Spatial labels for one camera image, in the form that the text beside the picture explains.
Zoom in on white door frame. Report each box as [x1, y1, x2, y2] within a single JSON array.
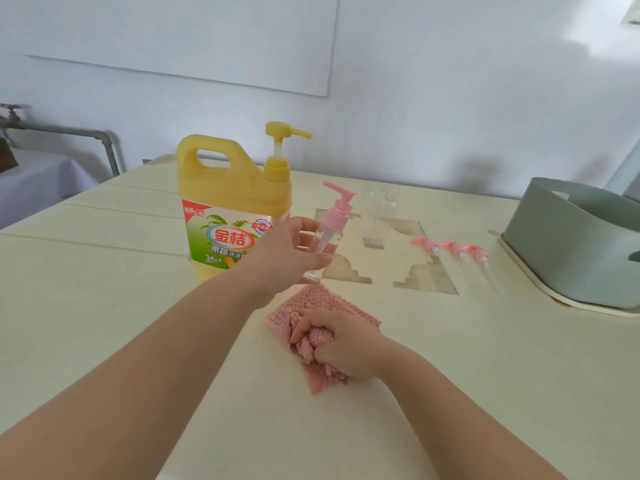
[[605, 144, 640, 201]]

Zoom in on pink textured cloth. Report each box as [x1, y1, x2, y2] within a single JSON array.
[[266, 282, 382, 397]]

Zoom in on person's right hand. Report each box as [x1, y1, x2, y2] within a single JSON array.
[[289, 308, 389, 381]]

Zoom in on white wall board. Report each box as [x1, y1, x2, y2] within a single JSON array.
[[25, 0, 340, 98]]

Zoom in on white tablecloth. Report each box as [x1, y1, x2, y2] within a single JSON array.
[[0, 148, 96, 231]]

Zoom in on person's left forearm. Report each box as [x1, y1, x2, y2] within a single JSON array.
[[0, 274, 266, 480]]

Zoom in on grey metal pipe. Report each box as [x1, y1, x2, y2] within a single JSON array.
[[0, 119, 121, 178]]

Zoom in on person's left hand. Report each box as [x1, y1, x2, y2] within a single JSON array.
[[245, 216, 341, 311]]

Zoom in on grey-green plastic basket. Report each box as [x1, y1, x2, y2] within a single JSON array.
[[502, 177, 640, 311]]

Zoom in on yellow detergent jug with pump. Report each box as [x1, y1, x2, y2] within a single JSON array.
[[175, 121, 314, 283]]

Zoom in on person's right forearm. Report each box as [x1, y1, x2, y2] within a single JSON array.
[[375, 337, 569, 480]]

